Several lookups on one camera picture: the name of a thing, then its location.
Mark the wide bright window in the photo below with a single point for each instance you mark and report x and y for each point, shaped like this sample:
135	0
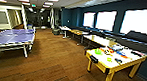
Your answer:
106	20

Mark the narrow bright window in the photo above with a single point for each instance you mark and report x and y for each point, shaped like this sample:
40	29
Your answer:
89	19

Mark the red flat game piece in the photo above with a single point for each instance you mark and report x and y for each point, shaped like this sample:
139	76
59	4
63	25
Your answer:
138	53

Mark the blue round paddle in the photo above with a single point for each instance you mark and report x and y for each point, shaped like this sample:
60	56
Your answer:
117	50

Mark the blue ping pong table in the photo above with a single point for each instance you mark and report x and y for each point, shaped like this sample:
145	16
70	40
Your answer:
9	37

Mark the small green bowl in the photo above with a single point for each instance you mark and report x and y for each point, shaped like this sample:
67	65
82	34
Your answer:
109	59

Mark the large green bowl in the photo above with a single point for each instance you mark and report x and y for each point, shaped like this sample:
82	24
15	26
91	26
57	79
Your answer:
98	51

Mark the white table with dishes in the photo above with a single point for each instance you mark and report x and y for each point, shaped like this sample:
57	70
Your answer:
116	63

